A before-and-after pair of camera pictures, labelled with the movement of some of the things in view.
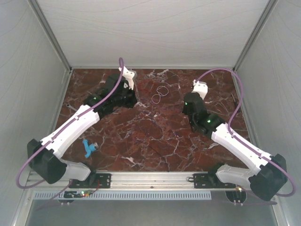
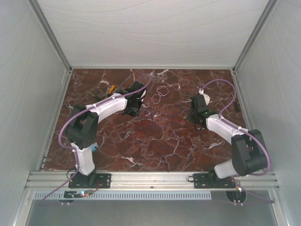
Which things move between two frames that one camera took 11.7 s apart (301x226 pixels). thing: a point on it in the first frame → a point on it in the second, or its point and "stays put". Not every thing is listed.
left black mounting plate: x=95 y=181 stays put
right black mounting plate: x=209 y=181 stays put
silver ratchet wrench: x=68 y=105 stays put
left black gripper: x=133 y=100 → x=134 y=113
